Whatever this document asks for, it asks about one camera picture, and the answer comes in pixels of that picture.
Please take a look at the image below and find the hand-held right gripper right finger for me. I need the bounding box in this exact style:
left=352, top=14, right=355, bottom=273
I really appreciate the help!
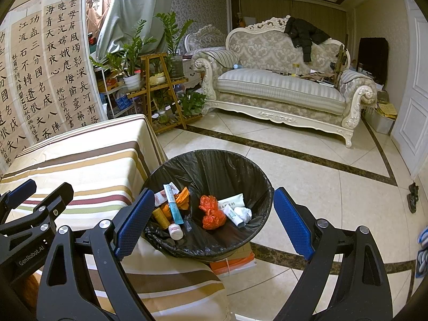
left=274, top=187, right=393, bottom=321

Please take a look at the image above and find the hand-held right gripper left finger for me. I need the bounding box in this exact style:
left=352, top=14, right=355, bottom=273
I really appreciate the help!
left=36, top=188, right=156, bottom=321

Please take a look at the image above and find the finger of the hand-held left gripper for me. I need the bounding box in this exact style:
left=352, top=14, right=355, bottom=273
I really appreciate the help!
left=0, top=179, right=36, bottom=213
left=0, top=183, right=73, bottom=238

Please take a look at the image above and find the gold bottle with black cap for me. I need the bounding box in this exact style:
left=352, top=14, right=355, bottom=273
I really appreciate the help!
left=152, top=207, right=172, bottom=231

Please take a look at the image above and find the pink and white wrapper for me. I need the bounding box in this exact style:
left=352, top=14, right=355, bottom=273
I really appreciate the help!
left=154, top=182, right=178, bottom=206

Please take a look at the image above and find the blue and white box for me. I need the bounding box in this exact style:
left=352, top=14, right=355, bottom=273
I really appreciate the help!
left=163, top=184, right=184, bottom=225

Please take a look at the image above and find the red plastic bag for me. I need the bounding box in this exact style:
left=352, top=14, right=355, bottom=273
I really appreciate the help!
left=199, top=194, right=228, bottom=231

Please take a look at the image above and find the bin with black bag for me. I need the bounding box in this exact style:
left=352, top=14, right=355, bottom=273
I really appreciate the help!
left=140, top=149, right=275, bottom=262

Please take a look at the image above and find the orange cloth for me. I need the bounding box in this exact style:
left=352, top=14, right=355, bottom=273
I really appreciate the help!
left=22, top=274, right=39, bottom=311

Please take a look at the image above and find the striped tablecloth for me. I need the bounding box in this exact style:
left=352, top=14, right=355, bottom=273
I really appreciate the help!
left=0, top=114, right=231, bottom=321

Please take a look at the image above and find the orange and white box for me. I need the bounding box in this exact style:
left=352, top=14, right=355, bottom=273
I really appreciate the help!
left=209, top=241, right=256, bottom=276

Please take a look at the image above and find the white metal rack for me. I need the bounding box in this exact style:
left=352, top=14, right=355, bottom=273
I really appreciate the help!
left=94, top=67, right=134, bottom=119

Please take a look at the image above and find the dark shoe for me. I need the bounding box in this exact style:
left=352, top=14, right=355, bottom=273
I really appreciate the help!
left=406, top=182, right=420, bottom=214

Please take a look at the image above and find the blue and white shoe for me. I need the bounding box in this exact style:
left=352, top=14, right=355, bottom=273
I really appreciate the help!
left=415, top=227, right=428, bottom=278

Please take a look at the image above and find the small leafy green plant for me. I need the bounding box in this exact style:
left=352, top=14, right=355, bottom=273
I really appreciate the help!
left=179, top=90, right=207, bottom=116

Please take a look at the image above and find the white ornate sofa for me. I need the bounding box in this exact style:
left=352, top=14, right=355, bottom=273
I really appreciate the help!
left=190, top=15, right=378, bottom=148

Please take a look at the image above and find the potted plant in white pot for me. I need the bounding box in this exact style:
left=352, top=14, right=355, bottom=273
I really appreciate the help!
left=90, top=20, right=158, bottom=91

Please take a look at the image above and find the box of yellow papers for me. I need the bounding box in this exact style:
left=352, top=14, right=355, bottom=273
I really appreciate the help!
left=364, top=102, right=398, bottom=135

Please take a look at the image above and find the grey blanket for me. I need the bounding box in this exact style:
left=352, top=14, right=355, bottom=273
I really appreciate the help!
left=339, top=70, right=378, bottom=91

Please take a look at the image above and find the wooden plant stand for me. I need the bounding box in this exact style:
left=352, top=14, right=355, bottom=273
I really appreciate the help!
left=126, top=53, right=203, bottom=134

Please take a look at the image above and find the white door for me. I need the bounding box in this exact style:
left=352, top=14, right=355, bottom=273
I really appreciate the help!
left=391, top=0, right=428, bottom=178

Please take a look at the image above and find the dark upright board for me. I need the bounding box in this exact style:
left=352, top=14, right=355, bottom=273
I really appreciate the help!
left=358, top=37, right=389, bottom=84

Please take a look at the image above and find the black jacket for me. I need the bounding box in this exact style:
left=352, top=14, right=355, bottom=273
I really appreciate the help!
left=284, top=17, right=331, bottom=62

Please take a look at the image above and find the tall green potted plant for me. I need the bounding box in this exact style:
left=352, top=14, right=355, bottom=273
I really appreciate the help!
left=154, top=12, right=196, bottom=77

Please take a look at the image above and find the white ornate armchair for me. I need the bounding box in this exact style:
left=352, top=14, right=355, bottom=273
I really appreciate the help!
left=184, top=24, right=228, bottom=52

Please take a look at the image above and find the grey curtain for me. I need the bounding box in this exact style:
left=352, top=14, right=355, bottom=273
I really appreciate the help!
left=95, top=0, right=176, bottom=61

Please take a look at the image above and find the calligraphy wall hanging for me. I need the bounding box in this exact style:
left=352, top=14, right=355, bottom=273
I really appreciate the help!
left=0, top=0, right=109, bottom=174

